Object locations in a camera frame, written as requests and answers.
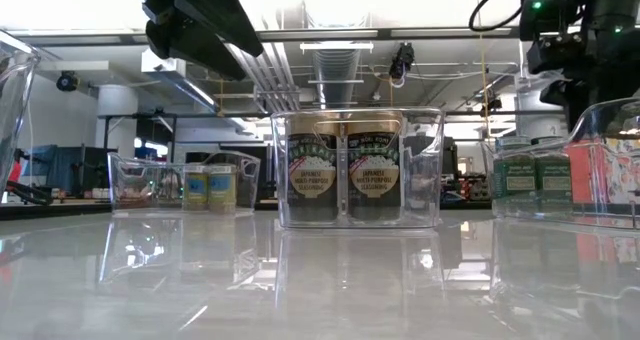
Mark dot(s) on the clear plastic bin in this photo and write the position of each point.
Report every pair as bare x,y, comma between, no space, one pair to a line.
15,105
145,190
610,125
425,180

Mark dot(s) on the round black ceiling device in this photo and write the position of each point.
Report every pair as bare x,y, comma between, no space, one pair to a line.
67,81

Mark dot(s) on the green-lid spice jar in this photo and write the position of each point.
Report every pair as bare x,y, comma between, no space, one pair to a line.
554,180
514,180

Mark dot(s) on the black overhead camera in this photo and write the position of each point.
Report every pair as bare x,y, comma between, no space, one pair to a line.
402,60

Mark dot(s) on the grey ventilation duct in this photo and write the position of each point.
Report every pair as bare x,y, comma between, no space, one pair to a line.
336,75

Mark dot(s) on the white round column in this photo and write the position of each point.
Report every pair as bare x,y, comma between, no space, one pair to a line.
540,125
117,115

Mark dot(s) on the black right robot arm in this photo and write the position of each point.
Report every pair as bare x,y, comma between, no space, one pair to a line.
610,55

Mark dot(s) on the white ceiling light fixture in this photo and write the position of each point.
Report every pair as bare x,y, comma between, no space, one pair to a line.
335,45

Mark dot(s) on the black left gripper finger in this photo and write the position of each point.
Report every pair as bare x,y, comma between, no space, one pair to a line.
200,52
220,15

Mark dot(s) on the black-lid spice jar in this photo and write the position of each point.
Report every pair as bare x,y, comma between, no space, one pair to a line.
222,190
195,190

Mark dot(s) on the grey overhead frame beam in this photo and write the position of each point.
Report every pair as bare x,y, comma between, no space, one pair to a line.
440,31

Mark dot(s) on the black table frame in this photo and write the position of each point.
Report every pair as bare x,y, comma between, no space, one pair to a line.
50,211

